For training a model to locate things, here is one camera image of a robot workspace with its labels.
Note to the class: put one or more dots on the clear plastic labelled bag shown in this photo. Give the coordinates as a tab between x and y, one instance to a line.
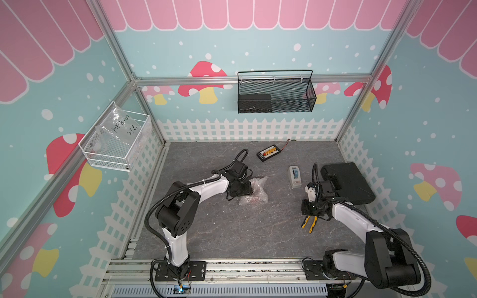
119	130

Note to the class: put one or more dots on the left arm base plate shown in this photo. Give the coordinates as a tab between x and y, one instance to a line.
189	271

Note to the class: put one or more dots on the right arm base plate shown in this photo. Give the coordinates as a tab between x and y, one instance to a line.
314	271

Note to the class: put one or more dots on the black box in basket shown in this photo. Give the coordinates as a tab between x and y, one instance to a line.
254	103

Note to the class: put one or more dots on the clear bubble wrap sheet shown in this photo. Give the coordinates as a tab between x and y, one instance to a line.
258	189

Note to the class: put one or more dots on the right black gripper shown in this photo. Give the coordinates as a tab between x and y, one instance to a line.
302	208

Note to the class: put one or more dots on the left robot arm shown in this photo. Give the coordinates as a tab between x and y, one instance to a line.
172	216

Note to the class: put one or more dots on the black mesh wall basket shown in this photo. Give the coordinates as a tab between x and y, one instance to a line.
291	90

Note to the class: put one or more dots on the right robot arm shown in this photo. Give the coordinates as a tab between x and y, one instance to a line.
389	260

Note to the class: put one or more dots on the black battery charger board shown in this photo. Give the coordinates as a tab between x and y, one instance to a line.
268	153

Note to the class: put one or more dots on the red enamel mug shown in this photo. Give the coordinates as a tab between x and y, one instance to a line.
256	200

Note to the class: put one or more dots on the white blue tape dispenser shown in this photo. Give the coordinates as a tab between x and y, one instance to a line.
295	177

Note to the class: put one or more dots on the white ribbed cable duct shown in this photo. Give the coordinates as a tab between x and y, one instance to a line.
245	291

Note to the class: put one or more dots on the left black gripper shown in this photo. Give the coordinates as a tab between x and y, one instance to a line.
246	191

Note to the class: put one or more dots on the black plastic tool case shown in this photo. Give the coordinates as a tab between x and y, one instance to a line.
348	182

